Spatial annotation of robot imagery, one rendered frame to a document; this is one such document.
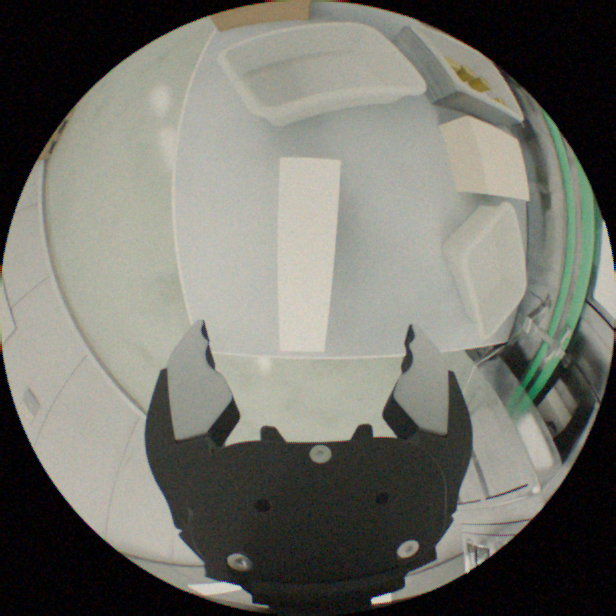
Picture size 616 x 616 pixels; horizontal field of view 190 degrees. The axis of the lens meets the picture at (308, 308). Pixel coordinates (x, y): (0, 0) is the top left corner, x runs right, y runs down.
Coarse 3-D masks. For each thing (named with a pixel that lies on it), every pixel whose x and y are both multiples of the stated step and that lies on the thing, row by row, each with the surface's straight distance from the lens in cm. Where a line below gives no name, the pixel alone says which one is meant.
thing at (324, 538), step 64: (256, 448) 6; (320, 448) 6; (384, 448) 6; (192, 512) 6; (256, 512) 6; (320, 512) 6; (384, 512) 6; (256, 576) 6; (320, 576) 6; (384, 576) 6
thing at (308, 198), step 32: (288, 160) 22; (320, 160) 22; (288, 192) 21; (320, 192) 21; (288, 224) 21; (320, 224) 21; (288, 256) 22; (320, 256) 22; (288, 288) 23; (320, 288) 23; (288, 320) 25; (320, 320) 25
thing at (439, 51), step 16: (416, 32) 43; (432, 32) 48; (432, 48) 40; (448, 48) 52; (464, 48) 54; (448, 64) 38; (480, 64) 59; (496, 80) 57; (480, 96) 39; (496, 96) 56; (512, 96) 55; (512, 112) 48
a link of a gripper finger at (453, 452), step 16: (448, 384) 10; (464, 400) 10; (448, 416) 9; (464, 416) 9; (416, 432) 8; (448, 432) 8; (464, 432) 9; (432, 448) 8; (448, 448) 8; (464, 448) 8; (448, 464) 8; (464, 464) 8; (448, 480) 8; (448, 496) 8; (448, 512) 8
